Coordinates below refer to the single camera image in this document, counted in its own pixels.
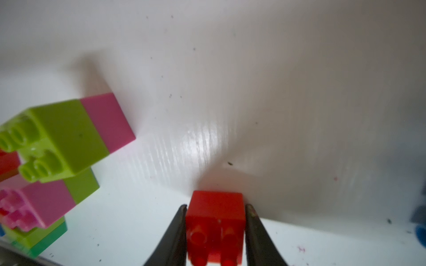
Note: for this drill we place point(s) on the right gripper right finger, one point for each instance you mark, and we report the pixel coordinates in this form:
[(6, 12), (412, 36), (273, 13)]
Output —
[(260, 249)]

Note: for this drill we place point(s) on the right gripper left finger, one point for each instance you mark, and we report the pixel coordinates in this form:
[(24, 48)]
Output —
[(172, 248)]

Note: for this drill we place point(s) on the dark green lego brick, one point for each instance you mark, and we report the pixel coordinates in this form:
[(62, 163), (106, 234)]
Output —
[(40, 247)]

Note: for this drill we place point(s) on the pink lego brick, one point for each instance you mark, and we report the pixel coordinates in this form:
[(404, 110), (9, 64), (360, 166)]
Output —
[(109, 120), (33, 205)]

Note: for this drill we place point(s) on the light blue long lego brick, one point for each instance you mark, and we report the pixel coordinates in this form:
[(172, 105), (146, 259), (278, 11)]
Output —
[(420, 232)]

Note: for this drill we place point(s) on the small red lego brick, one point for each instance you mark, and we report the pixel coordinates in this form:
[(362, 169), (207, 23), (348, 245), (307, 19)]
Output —
[(9, 164)]

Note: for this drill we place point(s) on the lime green lego brick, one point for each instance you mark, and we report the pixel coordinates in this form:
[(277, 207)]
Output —
[(32, 237)]

